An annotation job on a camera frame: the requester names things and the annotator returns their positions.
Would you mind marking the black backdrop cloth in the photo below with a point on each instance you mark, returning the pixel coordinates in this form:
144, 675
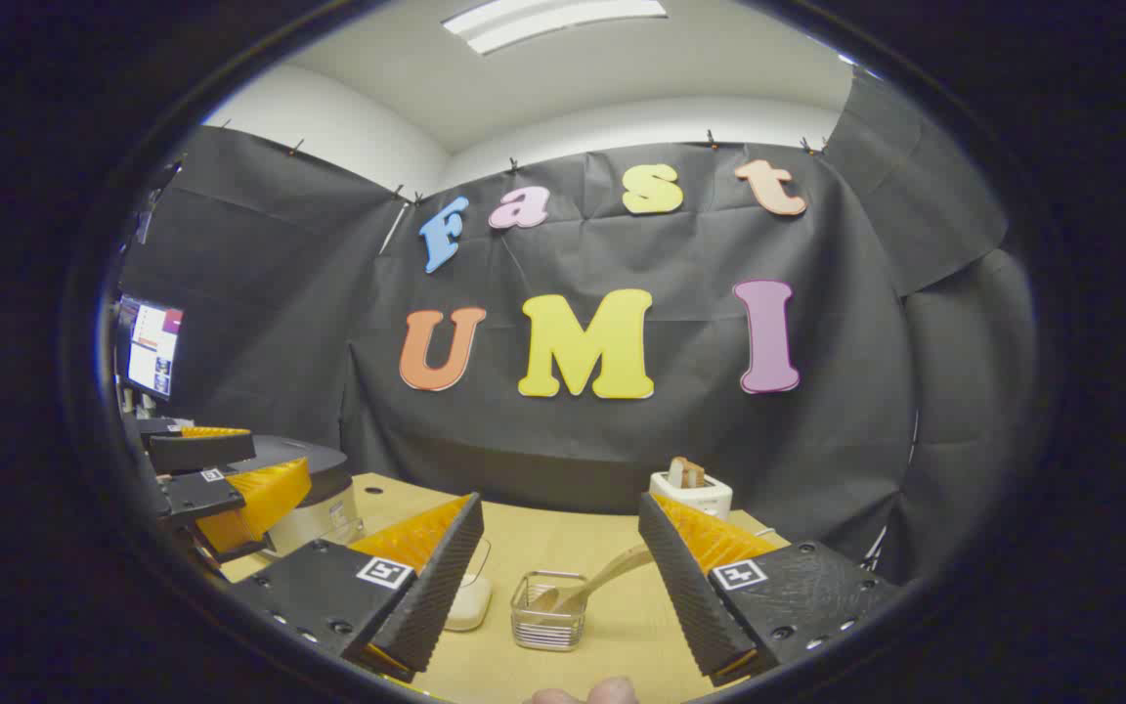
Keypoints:
622, 440

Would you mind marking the clear plastic rice container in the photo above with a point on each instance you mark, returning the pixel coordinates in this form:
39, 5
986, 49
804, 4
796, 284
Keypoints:
470, 601

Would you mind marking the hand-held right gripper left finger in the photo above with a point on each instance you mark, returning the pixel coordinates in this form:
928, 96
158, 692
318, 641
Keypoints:
446, 577

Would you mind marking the wooden spoon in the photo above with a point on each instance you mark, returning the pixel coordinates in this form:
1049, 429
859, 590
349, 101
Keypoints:
612, 572

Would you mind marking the toasted bread slice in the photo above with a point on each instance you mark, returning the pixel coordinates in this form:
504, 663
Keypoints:
687, 472

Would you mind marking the ceiling light panel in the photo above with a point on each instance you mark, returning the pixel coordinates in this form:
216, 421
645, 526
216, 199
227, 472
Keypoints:
553, 20

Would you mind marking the computer monitor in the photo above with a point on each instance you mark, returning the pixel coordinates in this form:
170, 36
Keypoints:
152, 347

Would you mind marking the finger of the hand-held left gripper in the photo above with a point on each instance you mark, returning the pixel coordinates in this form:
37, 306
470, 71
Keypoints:
201, 450
201, 494

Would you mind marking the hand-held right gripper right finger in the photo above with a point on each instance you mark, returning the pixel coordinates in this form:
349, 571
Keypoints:
685, 587

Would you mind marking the white toaster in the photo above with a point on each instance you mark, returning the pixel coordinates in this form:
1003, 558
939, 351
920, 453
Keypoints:
695, 497

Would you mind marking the dark lidded silver rice cooker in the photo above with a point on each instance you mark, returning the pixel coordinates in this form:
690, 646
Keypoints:
319, 518

